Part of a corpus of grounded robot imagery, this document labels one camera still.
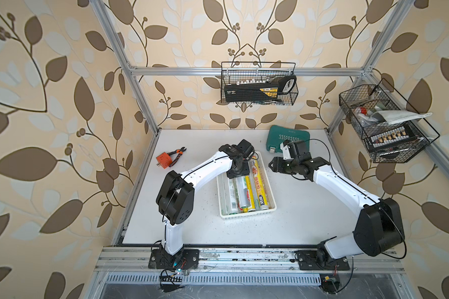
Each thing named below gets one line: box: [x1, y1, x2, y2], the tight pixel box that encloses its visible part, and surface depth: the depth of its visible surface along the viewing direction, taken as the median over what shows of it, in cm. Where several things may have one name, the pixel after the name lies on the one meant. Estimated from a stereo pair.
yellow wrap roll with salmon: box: [250, 155, 269, 211], surface depth 89 cm
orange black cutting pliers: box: [167, 146, 187, 168], surface depth 110 cm
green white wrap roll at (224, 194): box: [216, 172, 233, 217], surface depth 86 cm
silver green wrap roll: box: [228, 177, 241, 215], surface depth 84 cm
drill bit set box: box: [368, 124, 418, 150], surface depth 68 cm
